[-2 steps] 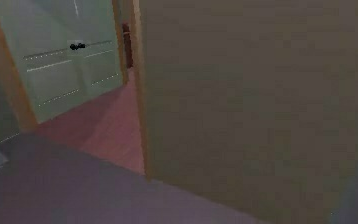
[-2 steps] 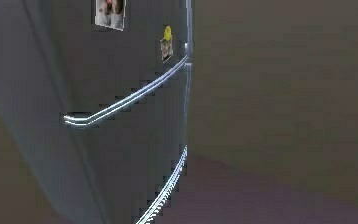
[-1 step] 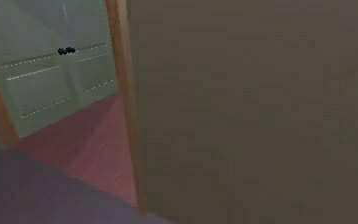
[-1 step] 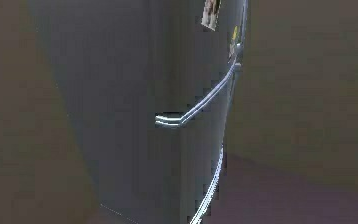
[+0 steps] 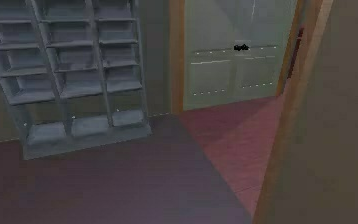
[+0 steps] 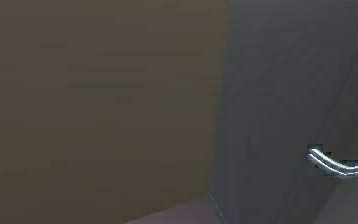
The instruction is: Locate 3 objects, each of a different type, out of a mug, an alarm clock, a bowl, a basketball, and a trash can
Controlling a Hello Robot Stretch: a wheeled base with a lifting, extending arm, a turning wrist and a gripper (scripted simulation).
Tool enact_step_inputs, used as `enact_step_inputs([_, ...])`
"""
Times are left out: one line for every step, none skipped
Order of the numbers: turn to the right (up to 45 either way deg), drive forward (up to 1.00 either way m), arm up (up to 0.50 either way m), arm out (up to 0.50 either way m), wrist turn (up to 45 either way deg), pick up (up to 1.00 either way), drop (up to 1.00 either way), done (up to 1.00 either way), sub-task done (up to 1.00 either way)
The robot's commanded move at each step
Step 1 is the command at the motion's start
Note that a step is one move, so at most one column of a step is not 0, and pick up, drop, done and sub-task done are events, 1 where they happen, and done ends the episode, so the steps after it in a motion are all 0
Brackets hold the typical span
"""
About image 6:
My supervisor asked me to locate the silver door lever handle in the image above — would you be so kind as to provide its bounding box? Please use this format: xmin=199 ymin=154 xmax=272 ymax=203
xmin=306 ymin=144 xmax=358 ymax=180

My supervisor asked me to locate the dark grey room door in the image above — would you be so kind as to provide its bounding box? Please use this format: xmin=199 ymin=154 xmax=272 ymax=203
xmin=280 ymin=30 xmax=358 ymax=224

